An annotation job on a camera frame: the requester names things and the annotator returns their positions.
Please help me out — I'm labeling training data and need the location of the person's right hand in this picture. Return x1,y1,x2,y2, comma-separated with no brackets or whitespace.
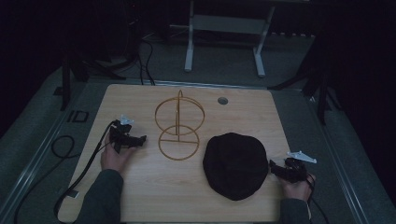
279,174,316,203

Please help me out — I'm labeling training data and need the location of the black cable loop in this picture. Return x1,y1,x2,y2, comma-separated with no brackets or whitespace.
12,134,77,224

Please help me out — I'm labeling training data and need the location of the person's left hand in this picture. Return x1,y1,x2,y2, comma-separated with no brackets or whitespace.
100,133,137,175

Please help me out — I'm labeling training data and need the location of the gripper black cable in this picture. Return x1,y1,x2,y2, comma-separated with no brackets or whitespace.
53,120,117,223
305,174,331,224

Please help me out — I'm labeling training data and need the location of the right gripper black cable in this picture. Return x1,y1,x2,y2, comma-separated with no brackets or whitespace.
305,174,331,224

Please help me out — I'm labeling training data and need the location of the black hat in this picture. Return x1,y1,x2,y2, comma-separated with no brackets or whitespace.
202,132,270,202

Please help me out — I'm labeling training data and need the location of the black floor cable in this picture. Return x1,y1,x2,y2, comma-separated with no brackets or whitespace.
136,36,156,87

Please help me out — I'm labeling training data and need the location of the white metal desk frame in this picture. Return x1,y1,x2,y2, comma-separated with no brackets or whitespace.
184,0,276,78

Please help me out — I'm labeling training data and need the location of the gold wire hat stand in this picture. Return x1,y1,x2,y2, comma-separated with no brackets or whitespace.
154,89,206,161

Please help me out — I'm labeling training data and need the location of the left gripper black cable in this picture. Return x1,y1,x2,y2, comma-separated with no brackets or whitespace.
53,120,117,223

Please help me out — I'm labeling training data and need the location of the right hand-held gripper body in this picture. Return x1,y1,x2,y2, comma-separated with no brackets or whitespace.
278,150,318,184

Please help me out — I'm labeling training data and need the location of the black tripod stand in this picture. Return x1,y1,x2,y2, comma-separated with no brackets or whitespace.
59,46,132,112
266,59,344,126

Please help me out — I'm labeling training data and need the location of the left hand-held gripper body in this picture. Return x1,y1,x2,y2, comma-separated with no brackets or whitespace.
108,114,140,154

